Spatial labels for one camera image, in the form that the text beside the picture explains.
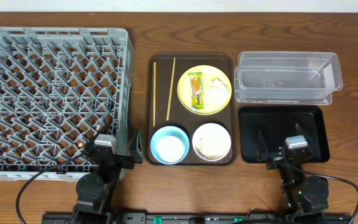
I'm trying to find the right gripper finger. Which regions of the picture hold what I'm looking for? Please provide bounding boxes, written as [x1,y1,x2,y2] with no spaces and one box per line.
[257,130,268,154]
[295,123,312,144]

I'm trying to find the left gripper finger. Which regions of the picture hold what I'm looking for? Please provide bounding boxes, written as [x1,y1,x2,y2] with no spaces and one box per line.
[129,129,144,164]
[95,124,109,136]

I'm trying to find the light blue bowl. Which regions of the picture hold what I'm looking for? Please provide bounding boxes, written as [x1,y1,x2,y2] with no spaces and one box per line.
[150,126,190,165]

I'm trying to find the wooden chopstick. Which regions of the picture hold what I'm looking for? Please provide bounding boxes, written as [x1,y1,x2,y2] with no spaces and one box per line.
[153,62,157,127]
[166,57,176,121]

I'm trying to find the white bowl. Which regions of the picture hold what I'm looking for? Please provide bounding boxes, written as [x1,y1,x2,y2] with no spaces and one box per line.
[192,123,231,162]

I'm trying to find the rice leftovers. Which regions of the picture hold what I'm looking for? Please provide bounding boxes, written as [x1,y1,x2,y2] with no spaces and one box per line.
[197,142,224,161]

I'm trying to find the white paper napkin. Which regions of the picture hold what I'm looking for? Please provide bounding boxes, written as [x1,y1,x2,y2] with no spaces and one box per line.
[208,78,231,100]

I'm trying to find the green orange snack wrapper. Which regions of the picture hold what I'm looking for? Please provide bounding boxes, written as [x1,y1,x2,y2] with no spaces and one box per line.
[188,72,204,110]

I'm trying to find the white cup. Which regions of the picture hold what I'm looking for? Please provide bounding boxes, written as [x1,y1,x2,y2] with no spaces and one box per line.
[157,136,185,163]

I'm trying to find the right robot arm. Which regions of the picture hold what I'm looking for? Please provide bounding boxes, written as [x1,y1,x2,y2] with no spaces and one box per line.
[257,124,329,223]

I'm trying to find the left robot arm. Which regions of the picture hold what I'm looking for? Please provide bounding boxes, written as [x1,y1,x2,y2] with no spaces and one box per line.
[71,126,144,224]

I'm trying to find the black waste tray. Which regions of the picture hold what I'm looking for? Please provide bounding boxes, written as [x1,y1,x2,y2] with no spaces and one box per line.
[238,106,330,163]

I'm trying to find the dark brown serving tray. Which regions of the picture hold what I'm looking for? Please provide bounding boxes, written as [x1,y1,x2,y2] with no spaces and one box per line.
[144,52,237,166]

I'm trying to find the clear plastic bin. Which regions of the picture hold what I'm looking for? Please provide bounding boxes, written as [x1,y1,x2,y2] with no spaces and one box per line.
[234,51,343,105]

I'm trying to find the grey plastic dish rack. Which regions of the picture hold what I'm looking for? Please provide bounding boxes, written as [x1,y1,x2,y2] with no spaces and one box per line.
[0,27,135,182]

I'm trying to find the yellow round plate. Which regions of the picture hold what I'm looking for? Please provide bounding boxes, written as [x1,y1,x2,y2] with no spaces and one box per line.
[177,65,232,115]

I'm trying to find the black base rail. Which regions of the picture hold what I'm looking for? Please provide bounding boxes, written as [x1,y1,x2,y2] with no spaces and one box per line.
[40,212,352,224]

